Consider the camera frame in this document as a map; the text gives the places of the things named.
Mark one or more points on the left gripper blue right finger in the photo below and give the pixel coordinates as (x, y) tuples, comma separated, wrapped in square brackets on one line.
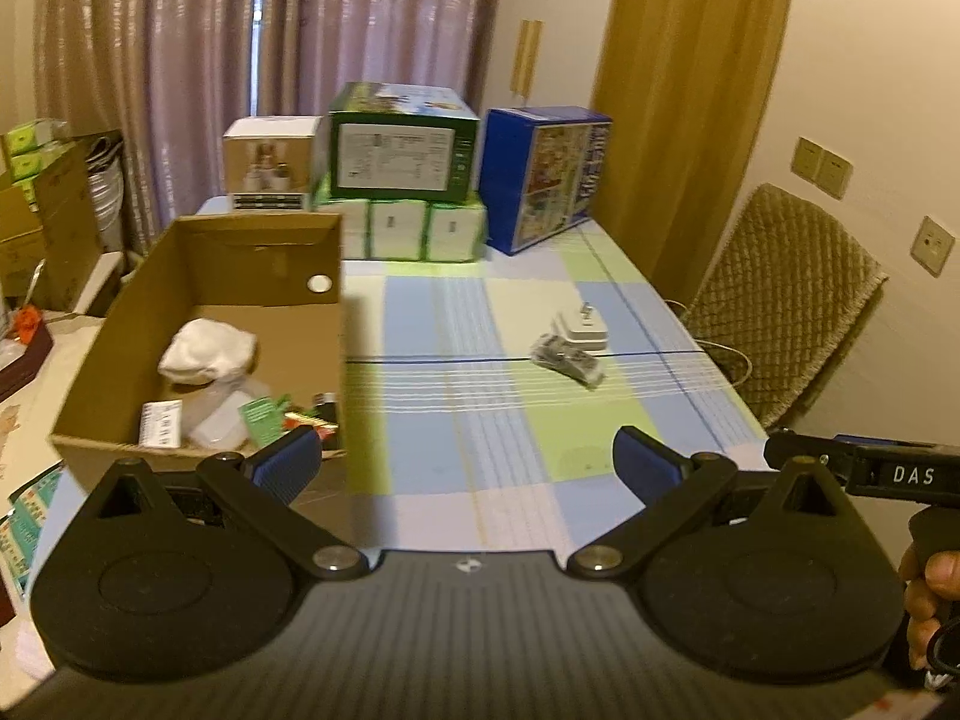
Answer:
[(645, 466)]

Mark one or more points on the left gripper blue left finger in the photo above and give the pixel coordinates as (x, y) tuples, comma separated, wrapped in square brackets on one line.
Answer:
[(287, 466)]

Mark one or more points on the red snack packet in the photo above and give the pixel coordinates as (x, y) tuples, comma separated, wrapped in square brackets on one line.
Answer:
[(320, 426)]

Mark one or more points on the dark brown snack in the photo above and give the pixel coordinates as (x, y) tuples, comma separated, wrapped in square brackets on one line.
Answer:
[(325, 407)]

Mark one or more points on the long white green box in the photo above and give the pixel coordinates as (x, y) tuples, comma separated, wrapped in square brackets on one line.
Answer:
[(161, 425)]

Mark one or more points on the person right hand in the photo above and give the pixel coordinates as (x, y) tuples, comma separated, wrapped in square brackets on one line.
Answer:
[(930, 586)]

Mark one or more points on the white plastic packet in box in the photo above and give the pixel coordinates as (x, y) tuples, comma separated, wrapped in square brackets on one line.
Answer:
[(213, 421)]

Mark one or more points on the open cardboard box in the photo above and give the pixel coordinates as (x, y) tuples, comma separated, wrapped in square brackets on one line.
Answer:
[(250, 300)]

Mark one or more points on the grey printed packet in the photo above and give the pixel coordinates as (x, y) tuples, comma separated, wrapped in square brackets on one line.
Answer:
[(557, 354)]

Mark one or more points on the white charger case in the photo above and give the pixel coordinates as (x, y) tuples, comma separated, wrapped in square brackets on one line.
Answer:
[(582, 326)]

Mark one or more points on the checked tablecloth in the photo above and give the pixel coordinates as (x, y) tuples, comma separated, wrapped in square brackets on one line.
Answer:
[(455, 440)]

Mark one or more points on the woven cushion chair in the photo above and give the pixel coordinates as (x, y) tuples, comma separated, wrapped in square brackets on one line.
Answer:
[(790, 290)]

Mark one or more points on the middle white tissue pack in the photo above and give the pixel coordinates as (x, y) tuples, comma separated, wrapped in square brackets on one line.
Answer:
[(397, 229)]

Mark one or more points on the white box with dog picture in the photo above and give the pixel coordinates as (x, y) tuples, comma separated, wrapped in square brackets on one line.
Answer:
[(274, 163)]

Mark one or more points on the blue milk carton box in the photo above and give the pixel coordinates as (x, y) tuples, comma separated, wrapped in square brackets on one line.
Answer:
[(540, 168)]

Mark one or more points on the brown stacked cardboard boxes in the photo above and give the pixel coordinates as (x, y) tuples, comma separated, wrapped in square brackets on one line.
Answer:
[(61, 229)]

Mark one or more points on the green appliance box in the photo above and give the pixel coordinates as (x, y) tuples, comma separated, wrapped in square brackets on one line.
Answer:
[(400, 142)]

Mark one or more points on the white bucket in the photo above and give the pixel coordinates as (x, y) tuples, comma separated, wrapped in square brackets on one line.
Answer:
[(108, 194)]

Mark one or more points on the purple curtain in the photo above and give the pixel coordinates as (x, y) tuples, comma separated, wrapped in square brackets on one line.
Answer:
[(172, 75)]

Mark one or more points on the wall socket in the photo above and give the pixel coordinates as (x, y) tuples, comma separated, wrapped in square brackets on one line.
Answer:
[(932, 246)]

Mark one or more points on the wall light switch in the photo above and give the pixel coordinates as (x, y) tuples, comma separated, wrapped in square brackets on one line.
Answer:
[(826, 170)]

